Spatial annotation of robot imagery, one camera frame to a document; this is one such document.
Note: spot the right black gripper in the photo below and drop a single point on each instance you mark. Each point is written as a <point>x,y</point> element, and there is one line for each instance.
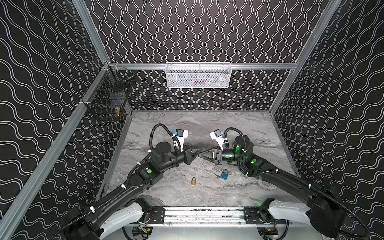
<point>213,155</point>

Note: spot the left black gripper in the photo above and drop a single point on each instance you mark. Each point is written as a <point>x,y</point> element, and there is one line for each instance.
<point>186,156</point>

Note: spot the brass padlock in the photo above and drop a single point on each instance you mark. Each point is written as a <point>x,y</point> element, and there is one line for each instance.
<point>193,181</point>

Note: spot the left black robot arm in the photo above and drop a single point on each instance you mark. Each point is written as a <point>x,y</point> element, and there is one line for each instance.
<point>120,207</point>

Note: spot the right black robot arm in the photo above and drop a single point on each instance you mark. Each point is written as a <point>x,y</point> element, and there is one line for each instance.
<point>324,209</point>

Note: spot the blue padlock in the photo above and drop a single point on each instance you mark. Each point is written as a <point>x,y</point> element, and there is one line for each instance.
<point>224,174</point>

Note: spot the red item in white basket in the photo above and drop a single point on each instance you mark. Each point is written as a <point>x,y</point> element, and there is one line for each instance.
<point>199,82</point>

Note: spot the brass object in black basket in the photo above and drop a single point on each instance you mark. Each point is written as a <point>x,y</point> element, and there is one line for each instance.
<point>117,112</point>

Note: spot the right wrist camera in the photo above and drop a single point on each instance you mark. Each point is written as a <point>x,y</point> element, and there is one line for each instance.
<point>217,135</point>

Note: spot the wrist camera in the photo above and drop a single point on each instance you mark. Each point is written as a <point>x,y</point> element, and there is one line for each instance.
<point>217,135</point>
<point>179,133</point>

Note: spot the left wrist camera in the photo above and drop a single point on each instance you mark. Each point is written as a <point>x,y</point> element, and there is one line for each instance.
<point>179,133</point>

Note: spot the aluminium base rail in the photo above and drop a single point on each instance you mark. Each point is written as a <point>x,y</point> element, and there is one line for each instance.
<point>204,216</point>

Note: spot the white mesh wall basket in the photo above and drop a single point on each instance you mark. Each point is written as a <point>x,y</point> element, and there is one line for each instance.
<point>178,75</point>

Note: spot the black wire wall basket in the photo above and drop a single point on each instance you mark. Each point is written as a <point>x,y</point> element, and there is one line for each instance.
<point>111,92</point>

